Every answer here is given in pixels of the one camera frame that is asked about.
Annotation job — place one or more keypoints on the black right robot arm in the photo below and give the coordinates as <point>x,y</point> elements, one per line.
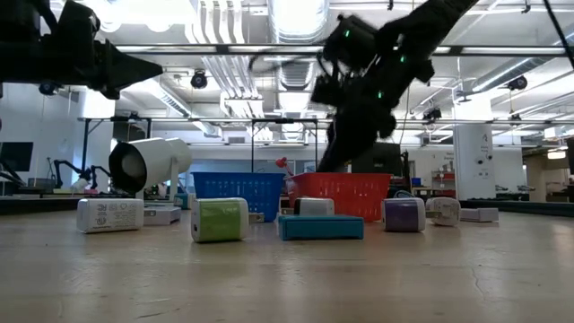
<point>426,18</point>

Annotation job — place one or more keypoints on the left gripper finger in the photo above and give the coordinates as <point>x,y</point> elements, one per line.
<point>130,67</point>

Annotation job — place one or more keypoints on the teal white charger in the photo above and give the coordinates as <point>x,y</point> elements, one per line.
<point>181,202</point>

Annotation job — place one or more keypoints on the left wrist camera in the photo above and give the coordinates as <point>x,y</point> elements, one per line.
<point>83,20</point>

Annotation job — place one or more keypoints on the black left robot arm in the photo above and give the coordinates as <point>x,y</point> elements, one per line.
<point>18,45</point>

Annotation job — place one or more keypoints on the blue plastic basket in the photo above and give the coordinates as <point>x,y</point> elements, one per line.
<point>237,193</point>

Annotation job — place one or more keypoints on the large black background monitor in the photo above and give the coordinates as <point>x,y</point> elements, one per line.
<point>381,159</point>

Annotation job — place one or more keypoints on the white cylindrical spot lamp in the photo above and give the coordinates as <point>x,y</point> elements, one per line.
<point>148,161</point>

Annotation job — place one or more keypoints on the background black frame table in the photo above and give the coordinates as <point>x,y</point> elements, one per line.
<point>202,119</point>

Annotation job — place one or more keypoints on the silver ceiling duct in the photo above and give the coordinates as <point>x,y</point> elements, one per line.
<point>298,20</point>

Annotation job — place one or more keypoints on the white round plug adapter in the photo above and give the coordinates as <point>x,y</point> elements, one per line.
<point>446,211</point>

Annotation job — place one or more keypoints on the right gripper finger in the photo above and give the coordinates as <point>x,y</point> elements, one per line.
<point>345,148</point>

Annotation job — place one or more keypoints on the teal flat box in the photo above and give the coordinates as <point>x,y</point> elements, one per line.
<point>320,227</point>

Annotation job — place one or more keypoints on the red plastic basket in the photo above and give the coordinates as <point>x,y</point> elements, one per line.
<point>345,193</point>

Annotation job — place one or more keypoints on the purple white charger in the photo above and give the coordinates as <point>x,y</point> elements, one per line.
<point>403,215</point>

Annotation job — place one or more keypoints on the black ceiling spotlight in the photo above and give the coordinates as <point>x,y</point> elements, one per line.
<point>198,80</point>
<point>47,88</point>
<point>518,83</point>

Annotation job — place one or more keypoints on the white device with screen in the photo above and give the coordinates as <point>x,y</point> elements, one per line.
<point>479,214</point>

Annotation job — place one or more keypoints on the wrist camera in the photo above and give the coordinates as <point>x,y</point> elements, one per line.
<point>327,92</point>
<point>83,20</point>

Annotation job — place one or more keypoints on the background black robot arm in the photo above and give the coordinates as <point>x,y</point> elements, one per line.
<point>67,165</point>

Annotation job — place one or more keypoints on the white cube charger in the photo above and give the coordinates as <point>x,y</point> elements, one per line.
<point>110,215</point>

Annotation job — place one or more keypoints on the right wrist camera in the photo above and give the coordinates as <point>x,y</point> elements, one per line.
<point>327,92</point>

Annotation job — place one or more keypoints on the white grey plug adapter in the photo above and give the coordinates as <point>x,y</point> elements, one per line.
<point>316,206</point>

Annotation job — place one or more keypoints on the white power adapter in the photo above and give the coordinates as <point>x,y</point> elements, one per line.
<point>161,215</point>

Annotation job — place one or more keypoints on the white round pillar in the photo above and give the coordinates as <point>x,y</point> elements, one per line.
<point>473,170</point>

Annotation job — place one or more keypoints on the green white charger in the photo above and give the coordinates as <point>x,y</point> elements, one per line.
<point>220,220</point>

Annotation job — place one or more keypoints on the black overhead frame bar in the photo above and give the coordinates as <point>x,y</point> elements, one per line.
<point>224,49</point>

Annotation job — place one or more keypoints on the small red object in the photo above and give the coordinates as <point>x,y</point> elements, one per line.
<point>281,162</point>

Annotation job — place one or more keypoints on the background storage shelf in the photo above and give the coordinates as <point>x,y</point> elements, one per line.
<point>444,181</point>

